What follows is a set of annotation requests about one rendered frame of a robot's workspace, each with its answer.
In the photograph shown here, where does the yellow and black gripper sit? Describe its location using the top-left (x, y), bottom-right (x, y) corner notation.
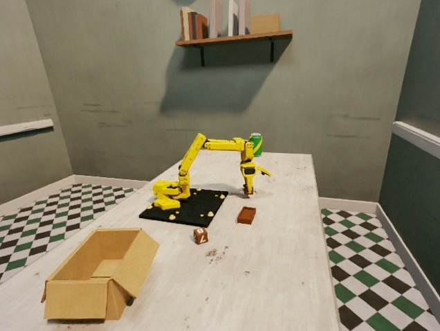
top-left (239, 161), bottom-right (272, 193)

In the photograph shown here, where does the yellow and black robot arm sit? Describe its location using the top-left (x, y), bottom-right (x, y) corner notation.
top-left (154, 133), bottom-right (254, 210)

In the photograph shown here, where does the green drink can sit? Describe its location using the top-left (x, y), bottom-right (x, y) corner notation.
top-left (250, 133), bottom-right (262, 157)

